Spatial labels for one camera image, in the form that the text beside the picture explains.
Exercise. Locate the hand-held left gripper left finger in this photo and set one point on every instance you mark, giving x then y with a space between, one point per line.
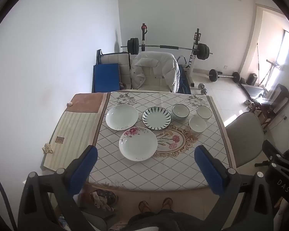
85 168

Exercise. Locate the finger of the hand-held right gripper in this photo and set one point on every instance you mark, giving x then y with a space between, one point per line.
269 151

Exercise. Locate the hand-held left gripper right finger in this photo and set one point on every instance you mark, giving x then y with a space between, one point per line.
208 170

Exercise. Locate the plain white bowl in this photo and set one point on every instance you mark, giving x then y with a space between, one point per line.
197 124

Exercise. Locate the white plate pink flowers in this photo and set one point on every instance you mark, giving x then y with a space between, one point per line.
138 145

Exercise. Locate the white bowl dark rim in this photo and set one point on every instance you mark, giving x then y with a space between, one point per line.
204 112

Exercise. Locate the plain white plate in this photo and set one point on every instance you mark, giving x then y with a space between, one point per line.
121 116

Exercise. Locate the light blue bowl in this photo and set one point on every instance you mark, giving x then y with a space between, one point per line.
180 112

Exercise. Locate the white plate dark striped rim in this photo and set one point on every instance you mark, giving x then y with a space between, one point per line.
156 118

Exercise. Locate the short barbell black plates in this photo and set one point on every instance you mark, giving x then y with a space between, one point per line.
213 75

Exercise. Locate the barbell with black plates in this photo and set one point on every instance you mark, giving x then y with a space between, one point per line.
134 45

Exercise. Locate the grey chair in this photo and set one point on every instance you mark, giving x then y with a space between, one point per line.
245 134

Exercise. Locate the dark basket with white cloths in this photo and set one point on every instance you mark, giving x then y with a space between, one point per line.
103 198

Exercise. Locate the beige striped brown mat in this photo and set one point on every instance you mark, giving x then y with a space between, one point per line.
72 130

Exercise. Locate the crumpled cream cloth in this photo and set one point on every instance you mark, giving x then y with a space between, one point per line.
47 148

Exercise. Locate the diamond patterned floral tablecloth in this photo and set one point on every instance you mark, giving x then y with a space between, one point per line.
134 173

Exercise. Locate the pair of light shoes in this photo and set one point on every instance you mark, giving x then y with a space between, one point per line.
249 102

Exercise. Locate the dark wooden chair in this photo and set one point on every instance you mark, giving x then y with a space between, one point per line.
280 96

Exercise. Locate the colourful plastic bag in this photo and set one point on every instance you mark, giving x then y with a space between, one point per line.
62 222

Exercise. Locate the black treadmill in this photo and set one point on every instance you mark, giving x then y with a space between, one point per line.
252 91

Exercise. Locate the person's dark clothing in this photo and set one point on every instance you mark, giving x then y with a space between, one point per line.
163 221

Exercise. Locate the small black bin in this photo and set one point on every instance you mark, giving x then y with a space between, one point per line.
252 79

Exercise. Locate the chrome dumbbell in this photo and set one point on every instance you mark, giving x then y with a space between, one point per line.
204 91

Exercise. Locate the blue foam mat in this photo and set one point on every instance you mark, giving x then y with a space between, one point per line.
106 77

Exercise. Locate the dark blue weight bench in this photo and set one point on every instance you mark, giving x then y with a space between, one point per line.
184 79

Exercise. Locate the black red resistance band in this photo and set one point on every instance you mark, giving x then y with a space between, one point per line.
257 57

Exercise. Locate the window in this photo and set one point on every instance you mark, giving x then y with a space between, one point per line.
285 48

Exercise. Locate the white puffer jacket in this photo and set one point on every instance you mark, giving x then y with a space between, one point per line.
169 69

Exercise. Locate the cream quilted folding chair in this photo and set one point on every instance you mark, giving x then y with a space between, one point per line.
116 62

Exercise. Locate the cream padded chair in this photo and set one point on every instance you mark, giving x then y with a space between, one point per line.
151 75

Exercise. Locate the white weight bench rack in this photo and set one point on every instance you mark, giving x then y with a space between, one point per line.
191 61

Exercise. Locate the grey exercise machine frame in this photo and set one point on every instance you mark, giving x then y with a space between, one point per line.
273 64

